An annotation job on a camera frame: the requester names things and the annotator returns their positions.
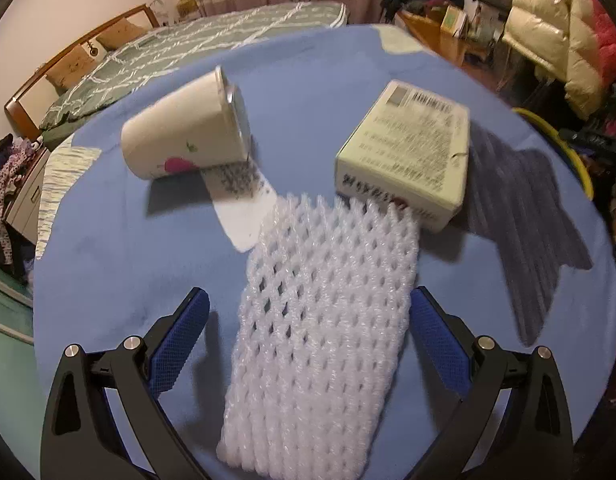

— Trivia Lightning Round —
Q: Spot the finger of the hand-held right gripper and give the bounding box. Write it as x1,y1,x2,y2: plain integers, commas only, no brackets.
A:
559,129,596,148

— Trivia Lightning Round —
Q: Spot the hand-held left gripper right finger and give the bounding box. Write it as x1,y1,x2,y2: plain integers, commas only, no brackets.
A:
410,285,574,480

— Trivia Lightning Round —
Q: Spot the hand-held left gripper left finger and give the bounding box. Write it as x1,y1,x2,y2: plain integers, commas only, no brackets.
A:
40,286,211,480

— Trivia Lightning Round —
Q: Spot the yellow-rimmed black trash bin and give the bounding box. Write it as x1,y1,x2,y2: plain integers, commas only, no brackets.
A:
512,106,596,202

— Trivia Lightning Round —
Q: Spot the white foam fruit net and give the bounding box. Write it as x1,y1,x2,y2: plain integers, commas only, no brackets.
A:
215,194,421,479

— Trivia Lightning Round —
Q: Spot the blue tablecloth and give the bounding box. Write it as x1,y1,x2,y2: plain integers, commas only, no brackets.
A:
30,22,616,480

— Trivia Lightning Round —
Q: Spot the cream puffer jacket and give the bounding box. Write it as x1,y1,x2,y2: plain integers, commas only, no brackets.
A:
502,0,612,122

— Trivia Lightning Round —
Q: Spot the red fuzzy garment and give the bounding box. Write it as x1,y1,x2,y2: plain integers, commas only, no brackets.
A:
582,2,616,67

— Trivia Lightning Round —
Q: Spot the wooden desk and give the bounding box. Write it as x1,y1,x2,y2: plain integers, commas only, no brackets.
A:
395,10,494,69

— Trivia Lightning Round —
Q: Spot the cream printed cardboard box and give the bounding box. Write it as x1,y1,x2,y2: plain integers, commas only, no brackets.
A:
334,80,471,234

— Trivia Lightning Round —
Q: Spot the green white box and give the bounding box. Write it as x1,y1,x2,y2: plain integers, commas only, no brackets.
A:
440,5,468,38

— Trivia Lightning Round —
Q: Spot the frosted glass sliding door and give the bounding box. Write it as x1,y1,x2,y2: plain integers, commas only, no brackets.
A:
0,260,39,411

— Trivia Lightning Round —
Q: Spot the white paper cup peeled lid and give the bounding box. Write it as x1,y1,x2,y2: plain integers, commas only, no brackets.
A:
120,66,279,254

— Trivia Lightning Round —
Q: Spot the white nightstand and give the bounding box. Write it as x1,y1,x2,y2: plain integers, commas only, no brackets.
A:
5,160,47,232

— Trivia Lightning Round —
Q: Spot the pile of clothes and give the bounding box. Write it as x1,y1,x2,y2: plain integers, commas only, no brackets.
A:
0,132,40,277

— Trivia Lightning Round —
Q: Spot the brown pillow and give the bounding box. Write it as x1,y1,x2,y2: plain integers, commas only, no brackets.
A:
45,45,97,89
97,19,147,51

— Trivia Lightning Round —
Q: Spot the bed with green plaid quilt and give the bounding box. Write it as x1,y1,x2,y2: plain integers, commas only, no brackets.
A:
38,1,349,129

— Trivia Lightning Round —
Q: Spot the wooden bed headboard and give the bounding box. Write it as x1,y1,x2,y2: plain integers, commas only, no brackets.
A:
3,4,161,129

